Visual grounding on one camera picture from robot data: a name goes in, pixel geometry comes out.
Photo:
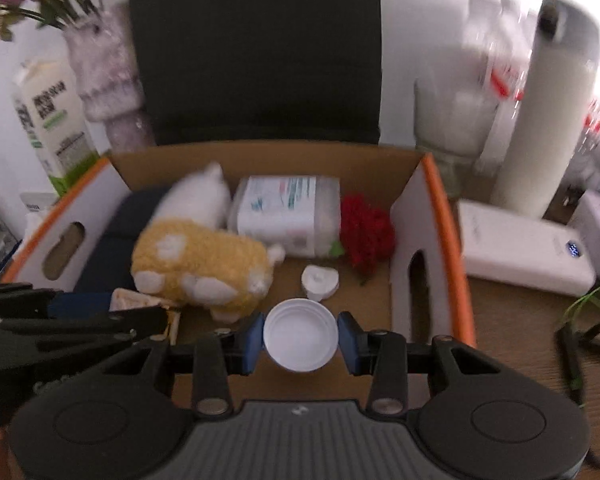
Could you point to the yellow plush toy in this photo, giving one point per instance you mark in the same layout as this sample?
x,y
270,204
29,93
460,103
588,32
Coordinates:
x,y
195,250

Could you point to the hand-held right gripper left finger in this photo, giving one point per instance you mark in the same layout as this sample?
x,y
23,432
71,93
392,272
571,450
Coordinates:
x,y
254,342

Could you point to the translucent plastic box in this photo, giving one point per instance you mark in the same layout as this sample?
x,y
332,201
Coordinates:
x,y
280,210

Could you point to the clear glass cup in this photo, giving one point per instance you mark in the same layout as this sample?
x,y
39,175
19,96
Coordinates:
x,y
455,125

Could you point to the white green milk carton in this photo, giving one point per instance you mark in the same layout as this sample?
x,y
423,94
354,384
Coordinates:
x,y
55,125

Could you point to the dark folding umbrella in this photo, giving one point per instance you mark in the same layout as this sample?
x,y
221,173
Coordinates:
x,y
115,240

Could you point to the black paper bag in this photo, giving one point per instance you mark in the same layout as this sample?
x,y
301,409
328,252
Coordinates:
x,y
255,50

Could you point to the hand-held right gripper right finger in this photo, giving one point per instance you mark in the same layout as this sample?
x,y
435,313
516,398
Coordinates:
x,y
347,342

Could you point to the pale purple vase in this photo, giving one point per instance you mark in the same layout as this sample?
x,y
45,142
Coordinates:
x,y
105,75

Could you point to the clear water bottle red label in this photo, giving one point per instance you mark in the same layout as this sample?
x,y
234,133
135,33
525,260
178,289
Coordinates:
x,y
594,125
495,40

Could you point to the white round lid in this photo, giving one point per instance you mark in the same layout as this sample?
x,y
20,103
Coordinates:
x,y
300,335

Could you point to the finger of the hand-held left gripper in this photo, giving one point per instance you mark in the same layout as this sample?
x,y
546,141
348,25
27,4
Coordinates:
x,y
80,305
55,330

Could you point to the white thermos bottle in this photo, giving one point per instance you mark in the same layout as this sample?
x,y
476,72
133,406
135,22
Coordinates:
x,y
545,135

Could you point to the red artificial flower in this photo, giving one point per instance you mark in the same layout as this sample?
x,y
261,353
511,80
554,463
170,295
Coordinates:
x,y
365,230

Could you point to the white power bank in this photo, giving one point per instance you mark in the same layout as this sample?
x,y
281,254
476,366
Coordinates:
x,y
520,245

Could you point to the red cardboard box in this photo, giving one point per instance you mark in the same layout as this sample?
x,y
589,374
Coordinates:
x,y
370,170

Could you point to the small white plastic piece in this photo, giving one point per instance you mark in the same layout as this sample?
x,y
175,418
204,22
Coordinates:
x,y
320,282

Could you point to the dark green neckband earphones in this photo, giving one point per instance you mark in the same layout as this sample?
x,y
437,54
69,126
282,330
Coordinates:
x,y
572,360

